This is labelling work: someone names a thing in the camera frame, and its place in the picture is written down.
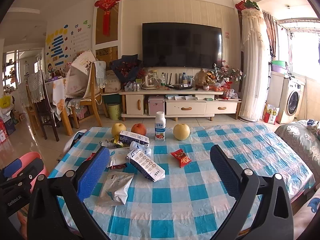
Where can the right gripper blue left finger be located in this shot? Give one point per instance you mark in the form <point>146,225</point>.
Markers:
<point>45,217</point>

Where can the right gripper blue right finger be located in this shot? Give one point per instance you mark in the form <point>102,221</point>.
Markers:
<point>273,218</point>

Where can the silver foil pouch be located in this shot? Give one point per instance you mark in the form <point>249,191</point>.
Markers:
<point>115,189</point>

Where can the red snack packet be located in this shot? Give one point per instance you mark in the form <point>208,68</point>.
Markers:
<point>181,156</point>

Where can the blue white milk carton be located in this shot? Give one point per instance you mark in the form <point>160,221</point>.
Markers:
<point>127,137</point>
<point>145,165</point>

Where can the pink plastic trash bin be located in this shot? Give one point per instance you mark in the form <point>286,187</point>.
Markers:
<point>26,159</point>

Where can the dark wooden dining chair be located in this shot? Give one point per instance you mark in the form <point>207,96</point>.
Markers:
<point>38,96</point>

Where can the blue white checkered tablecloth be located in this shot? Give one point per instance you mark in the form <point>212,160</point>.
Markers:
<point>191,202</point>

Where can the dining table with floral cloth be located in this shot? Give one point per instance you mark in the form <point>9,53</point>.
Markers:
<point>56,91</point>

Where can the white washing machine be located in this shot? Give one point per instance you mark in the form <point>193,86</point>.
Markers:
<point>290,100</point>

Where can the yellow pear right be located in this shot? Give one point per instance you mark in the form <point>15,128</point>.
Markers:
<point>181,131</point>

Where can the yellow pear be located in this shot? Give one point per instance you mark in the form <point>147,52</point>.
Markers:
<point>117,128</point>
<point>181,131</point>

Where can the yellow pear left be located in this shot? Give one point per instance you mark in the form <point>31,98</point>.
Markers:
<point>117,128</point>

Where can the light wooden dining chair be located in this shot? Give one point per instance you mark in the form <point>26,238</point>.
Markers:
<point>91,99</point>

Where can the green small waste bin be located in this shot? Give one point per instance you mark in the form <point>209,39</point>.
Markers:
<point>114,111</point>

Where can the red orange apple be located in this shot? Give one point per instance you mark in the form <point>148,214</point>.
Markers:
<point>139,129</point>

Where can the white yogurt drink bottle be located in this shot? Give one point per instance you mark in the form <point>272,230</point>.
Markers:
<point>160,126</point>

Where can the white tv cabinet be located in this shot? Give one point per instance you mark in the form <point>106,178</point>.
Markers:
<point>190,103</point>

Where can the pink storage box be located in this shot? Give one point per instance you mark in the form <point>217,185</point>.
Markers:
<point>155,104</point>

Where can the dark blue flower bouquet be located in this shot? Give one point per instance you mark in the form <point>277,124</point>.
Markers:
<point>127,68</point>

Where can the white electric kettle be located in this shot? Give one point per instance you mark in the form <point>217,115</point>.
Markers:
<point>150,81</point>

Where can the black flat screen television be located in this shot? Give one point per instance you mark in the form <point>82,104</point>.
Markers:
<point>171,44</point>

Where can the red chinese knot decoration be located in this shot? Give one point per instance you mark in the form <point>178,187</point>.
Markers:
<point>106,6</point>

